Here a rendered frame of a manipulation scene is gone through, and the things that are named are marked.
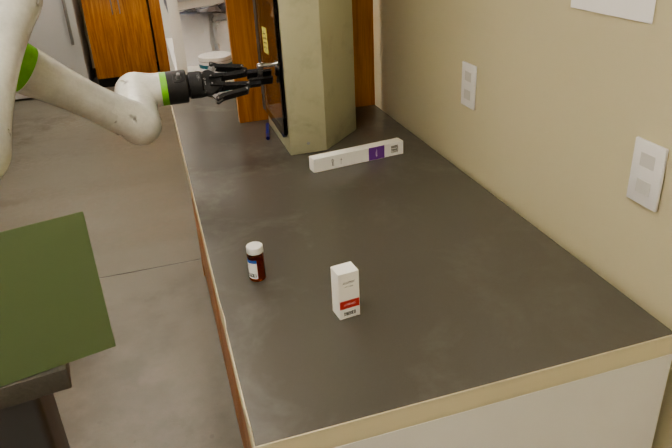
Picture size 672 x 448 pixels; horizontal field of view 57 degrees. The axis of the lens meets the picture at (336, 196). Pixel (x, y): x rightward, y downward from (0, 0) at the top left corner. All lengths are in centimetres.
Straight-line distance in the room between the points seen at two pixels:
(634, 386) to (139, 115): 124
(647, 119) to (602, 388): 45
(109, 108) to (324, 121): 59
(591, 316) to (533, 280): 13
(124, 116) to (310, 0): 57
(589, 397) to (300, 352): 48
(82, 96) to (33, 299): 66
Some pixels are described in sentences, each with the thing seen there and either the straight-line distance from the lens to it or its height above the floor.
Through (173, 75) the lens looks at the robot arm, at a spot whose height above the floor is 120.
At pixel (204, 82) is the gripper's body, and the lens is 181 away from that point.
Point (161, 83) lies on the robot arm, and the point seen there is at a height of 118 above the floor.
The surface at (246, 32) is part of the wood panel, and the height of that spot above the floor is 124.
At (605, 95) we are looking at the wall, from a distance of 124.
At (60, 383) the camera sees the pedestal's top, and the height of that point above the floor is 92.
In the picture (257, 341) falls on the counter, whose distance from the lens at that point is 108.
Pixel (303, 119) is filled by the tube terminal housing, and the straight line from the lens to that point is 180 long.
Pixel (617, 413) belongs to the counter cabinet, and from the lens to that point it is 121.
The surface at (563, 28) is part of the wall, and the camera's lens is 133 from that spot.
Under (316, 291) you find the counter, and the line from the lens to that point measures 119.
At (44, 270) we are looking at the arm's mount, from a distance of 105.
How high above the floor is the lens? 160
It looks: 25 degrees down
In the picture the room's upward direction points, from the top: 3 degrees counter-clockwise
